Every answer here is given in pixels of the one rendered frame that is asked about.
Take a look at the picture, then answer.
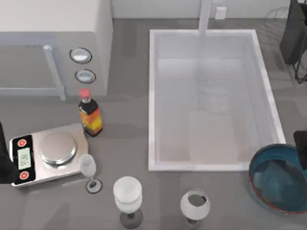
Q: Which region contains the white sink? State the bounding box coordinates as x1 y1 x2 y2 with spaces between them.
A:
148 29 287 172

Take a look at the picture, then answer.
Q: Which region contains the dark sauce bottle red cap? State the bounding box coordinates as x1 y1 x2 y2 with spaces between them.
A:
78 88 104 138

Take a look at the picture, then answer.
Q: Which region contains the small microwave knob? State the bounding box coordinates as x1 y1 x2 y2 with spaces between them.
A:
74 69 97 84

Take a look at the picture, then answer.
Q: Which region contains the wide frosted goblet glass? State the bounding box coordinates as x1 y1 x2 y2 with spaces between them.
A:
113 176 144 229

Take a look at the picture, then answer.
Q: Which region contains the slim clear wine glass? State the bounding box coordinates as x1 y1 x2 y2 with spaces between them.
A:
79 153 103 194

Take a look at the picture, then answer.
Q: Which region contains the large microwave knob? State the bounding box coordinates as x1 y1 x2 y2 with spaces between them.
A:
69 47 93 65

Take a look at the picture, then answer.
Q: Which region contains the round frosted wine glass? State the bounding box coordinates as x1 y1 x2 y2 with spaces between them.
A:
180 188 211 230

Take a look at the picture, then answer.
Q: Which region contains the silver kitchen scale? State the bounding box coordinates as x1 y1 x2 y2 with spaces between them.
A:
9 123 89 188

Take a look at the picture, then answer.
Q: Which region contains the tall white tap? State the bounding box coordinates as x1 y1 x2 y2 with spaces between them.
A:
198 0 212 37

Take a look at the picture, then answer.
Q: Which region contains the blue bowl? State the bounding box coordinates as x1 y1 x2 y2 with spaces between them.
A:
248 143 307 215

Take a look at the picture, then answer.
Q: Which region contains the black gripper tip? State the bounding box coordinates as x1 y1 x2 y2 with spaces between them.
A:
293 130 307 168
0 121 19 185

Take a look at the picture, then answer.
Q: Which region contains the pale microwave oven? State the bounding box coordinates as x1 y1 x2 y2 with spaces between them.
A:
0 0 114 101

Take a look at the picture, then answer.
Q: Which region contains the white wall socket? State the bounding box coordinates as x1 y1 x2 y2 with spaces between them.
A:
215 6 227 20

